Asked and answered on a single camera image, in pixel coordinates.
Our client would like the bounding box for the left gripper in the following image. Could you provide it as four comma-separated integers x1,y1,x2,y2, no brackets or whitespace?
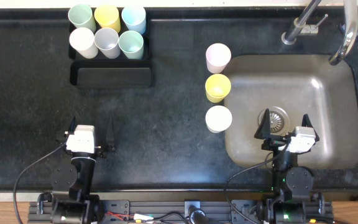
56,116,117,158

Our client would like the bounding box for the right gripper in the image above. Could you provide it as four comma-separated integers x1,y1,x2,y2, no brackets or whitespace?
254,108,320,152

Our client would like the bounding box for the white cup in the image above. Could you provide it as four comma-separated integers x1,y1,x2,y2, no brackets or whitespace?
69,27,99,60
204,105,233,134

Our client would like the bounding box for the yellow cup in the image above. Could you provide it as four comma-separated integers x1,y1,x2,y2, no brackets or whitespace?
93,4,122,34
204,73,232,104

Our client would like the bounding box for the pink cup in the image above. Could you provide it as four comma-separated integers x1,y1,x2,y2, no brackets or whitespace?
205,42,232,75

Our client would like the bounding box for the steel sink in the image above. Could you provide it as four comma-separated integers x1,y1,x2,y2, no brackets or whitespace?
223,54,358,170

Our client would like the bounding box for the black tray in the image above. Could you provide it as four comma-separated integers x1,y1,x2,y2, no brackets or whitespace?
68,6,154,90

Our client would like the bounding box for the grey cup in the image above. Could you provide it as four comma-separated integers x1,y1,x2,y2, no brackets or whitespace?
94,27,122,60

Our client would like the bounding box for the green cup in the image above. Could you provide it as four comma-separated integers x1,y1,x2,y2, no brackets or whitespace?
68,4,97,33
118,30,145,60

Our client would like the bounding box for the steel tap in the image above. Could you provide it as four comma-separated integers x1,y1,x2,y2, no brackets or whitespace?
280,0,358,67

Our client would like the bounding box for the blue cup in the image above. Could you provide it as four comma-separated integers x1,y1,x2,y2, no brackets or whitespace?
121,5,147,35

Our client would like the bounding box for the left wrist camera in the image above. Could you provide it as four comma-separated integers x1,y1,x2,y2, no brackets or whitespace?
65,124,96,155

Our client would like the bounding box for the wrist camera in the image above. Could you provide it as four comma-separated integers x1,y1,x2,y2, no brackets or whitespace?
286,126,317,154
65,124,96,155

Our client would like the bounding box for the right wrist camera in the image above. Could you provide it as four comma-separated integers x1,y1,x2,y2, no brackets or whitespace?
286,126,317,154

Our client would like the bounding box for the black cable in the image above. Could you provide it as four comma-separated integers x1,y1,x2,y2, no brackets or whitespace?
12,143,68,224
223,141,291,224

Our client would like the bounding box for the mounting rail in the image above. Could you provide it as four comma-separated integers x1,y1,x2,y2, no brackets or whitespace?
28,198,335,224

